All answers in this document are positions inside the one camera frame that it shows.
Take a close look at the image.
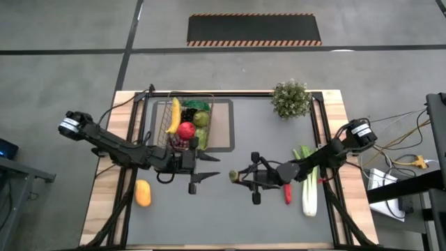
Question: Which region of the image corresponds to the potted green plant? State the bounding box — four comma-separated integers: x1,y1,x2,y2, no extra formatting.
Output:
270,78,313,121

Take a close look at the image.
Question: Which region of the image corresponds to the dark device with blue light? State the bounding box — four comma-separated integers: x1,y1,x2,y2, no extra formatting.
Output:
0,138,20,160

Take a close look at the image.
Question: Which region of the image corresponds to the lime green cabbage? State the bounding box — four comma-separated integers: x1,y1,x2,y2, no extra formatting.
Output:
194,127,209,151

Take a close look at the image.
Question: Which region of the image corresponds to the watermelon slice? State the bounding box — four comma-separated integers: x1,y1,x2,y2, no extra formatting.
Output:
180,99,212,112

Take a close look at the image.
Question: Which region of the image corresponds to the metal wire basket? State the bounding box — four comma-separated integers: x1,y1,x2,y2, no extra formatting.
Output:
155,91,216,153

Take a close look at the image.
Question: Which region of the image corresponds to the yellow banana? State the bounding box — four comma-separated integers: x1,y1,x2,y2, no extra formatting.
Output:
165,96,183,135

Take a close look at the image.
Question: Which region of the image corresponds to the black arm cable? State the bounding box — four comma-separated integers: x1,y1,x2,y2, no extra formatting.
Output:
97,89,154,126

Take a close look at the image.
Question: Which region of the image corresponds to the yellow power splitter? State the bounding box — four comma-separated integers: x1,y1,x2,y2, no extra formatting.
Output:
393,155,429,170

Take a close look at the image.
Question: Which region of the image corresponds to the black desk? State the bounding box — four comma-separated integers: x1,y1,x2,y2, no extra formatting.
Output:
365,92,446,251

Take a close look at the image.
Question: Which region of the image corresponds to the red grape bunch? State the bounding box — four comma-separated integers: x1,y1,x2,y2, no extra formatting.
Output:
169,134,191,151

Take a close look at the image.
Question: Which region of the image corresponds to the tan mat with dark border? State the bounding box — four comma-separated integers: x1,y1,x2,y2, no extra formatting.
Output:
149,98,235,153

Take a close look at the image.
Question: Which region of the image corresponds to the red chili pepper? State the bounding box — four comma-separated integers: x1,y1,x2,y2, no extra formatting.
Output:
283,183,293,206

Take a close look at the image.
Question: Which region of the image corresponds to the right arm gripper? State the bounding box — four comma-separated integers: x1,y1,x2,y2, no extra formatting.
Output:
238,151,279,206

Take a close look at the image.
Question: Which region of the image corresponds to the black grape bunch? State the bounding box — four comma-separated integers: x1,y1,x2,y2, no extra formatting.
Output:
180,107,198,123

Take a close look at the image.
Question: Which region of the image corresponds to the black aluminium table frame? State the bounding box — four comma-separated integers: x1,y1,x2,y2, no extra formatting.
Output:
75,83,384,251

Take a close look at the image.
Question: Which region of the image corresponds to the green white celery stalk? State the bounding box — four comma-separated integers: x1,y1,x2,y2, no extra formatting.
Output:
292,144,319,218

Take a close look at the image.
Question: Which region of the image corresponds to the grey desk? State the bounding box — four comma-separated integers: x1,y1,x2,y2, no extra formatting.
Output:
0,156,56,251

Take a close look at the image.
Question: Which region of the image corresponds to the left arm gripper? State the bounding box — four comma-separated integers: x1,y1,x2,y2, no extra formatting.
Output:
169,137,221,195

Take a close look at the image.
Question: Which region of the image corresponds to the white paper box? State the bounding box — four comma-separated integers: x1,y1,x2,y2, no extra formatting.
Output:
367,168,407,222

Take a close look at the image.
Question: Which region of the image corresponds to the green pear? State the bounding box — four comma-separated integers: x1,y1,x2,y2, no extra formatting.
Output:
192,110,210,128

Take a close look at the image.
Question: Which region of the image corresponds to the red apple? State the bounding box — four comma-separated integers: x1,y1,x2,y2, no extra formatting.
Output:
176,121,197,142

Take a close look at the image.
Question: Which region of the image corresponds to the black striped floor mat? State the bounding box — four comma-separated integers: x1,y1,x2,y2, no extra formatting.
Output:
186,13,323,47

